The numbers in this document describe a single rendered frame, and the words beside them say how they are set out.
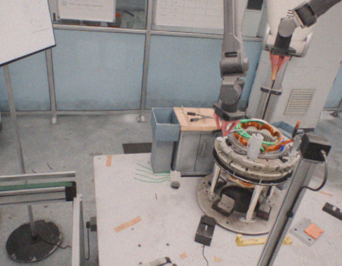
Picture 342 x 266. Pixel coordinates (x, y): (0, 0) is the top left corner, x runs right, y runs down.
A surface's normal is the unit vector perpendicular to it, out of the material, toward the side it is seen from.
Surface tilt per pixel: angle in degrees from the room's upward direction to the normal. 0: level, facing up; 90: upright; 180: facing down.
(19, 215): 0
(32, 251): 0
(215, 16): 90
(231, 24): 73
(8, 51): 83
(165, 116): 90
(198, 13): 90
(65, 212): 0
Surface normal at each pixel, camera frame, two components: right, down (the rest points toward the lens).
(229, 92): -0.38, 0.39
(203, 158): 0.18, 0.50
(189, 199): 0.11, -0.87
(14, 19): 0.98, 0.09
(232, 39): -0.40, 0.11
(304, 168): -0.18, 0.46
